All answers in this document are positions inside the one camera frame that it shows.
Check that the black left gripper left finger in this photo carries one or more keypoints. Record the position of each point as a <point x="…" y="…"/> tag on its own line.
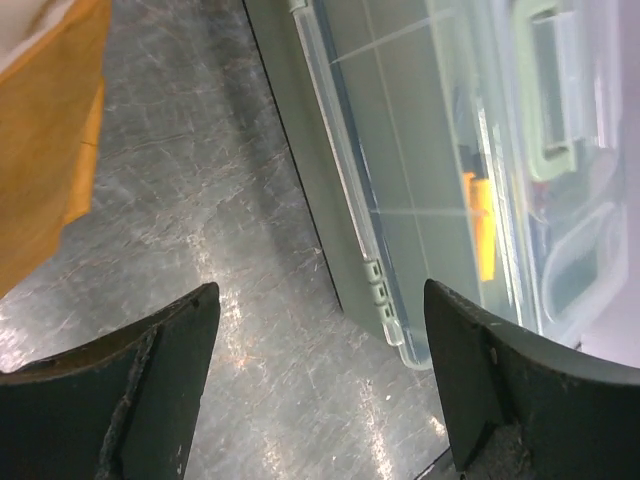
<point x="124" y="406"/>

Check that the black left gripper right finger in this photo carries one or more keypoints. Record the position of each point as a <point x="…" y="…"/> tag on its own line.
<point x="519" y="406"/>

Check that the orange handled chisel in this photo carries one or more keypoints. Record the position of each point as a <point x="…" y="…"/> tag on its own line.
<point x="479" y="196"/>

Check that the green toolbox with clear lid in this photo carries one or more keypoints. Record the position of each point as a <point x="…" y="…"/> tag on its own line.
<point x="386" y="104"/>

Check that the orange tote bag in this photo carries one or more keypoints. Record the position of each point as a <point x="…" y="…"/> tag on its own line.
<point x="52" y="103"/>

